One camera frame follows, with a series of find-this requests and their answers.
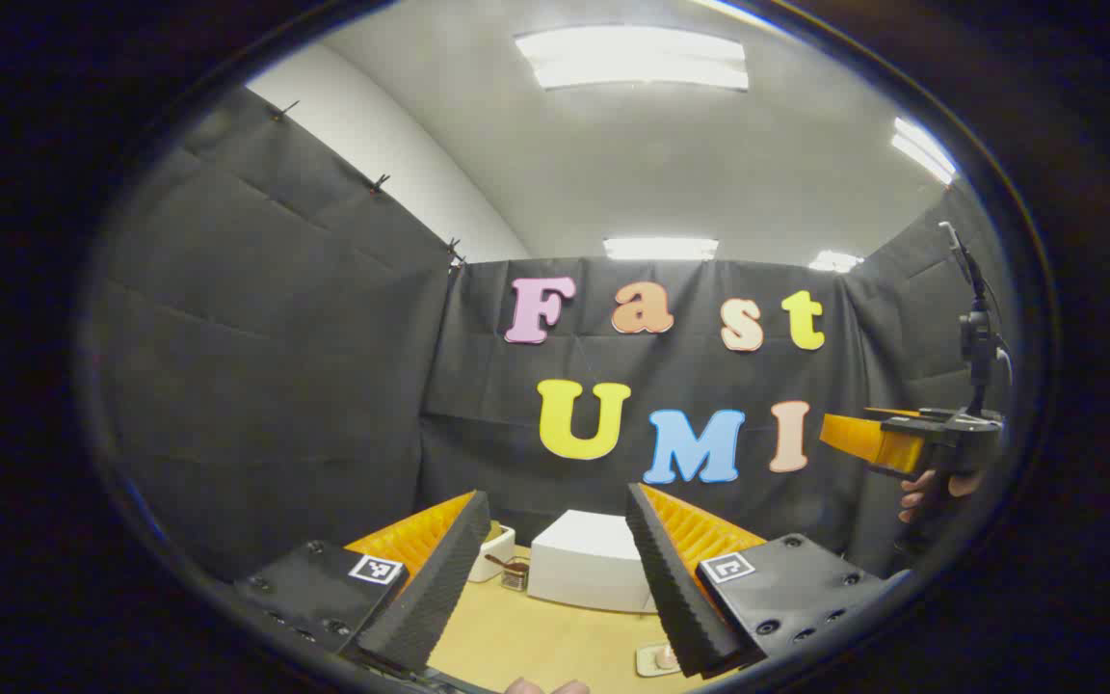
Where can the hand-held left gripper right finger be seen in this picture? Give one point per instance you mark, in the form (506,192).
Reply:
(675,598)

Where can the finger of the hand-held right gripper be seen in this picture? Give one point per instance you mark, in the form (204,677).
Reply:
(863,439)
(892,412)

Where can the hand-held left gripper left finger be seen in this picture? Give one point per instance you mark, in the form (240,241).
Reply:
(439,588)

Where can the white microwave oven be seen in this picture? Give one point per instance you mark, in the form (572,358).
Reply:
(584,569)

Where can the white toaster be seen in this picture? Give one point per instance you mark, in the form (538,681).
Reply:
(492,561)

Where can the white rectangular plate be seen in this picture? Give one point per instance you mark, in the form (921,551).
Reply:
(645,665)

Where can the black backdrop cloth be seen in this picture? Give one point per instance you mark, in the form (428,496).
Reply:
(276,386)

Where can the large ceiling light panel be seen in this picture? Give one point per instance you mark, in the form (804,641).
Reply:
(632,58)

